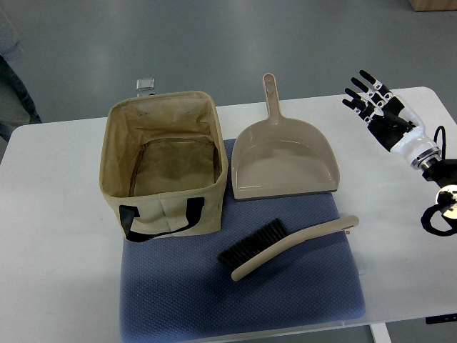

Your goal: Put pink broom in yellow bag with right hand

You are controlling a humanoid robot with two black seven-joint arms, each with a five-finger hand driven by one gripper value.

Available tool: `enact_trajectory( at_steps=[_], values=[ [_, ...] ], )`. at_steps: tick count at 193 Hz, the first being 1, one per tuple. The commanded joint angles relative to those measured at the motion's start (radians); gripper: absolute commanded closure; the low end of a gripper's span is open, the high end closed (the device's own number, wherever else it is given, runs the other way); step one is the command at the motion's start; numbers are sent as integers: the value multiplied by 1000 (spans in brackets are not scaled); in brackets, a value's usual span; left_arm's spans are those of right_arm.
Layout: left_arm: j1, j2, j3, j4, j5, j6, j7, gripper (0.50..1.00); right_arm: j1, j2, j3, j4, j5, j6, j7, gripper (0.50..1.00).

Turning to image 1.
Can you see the beige hand broom black bristles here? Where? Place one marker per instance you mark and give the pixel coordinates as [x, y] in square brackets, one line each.
[271, 240]

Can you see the beige plastic dustpan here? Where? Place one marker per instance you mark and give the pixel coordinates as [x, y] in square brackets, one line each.
[280, 156]

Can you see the cardboard box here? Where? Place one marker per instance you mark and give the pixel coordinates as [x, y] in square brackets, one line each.
[433, 5]

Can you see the beige fabric bag black handle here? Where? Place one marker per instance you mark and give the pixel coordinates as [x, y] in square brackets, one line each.
[164, 167]

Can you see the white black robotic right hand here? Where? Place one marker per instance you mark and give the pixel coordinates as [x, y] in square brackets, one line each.
[392, 122]

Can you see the person in grey clothes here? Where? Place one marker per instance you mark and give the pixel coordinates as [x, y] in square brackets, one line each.
[17, 106]

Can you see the small metal clip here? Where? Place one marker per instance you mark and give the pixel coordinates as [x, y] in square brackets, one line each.
[145, 87]

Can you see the white table leg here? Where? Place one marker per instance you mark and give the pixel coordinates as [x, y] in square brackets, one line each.
[379, 333]

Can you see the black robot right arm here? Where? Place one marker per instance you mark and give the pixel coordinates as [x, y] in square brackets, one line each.
[443, 173]

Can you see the black table control panel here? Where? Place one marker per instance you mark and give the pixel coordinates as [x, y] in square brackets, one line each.
[440, 319]

